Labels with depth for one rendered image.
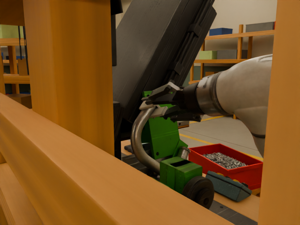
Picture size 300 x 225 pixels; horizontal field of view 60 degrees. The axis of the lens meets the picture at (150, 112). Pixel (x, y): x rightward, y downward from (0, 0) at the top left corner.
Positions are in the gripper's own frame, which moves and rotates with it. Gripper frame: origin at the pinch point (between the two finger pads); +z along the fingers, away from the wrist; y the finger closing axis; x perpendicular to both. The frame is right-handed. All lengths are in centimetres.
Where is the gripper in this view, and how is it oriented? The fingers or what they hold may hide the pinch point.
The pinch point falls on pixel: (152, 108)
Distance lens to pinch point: 73.4
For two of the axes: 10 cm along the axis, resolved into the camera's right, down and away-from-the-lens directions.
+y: -6.6, -6.3, -4.0
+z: -5.9, 1.1, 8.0
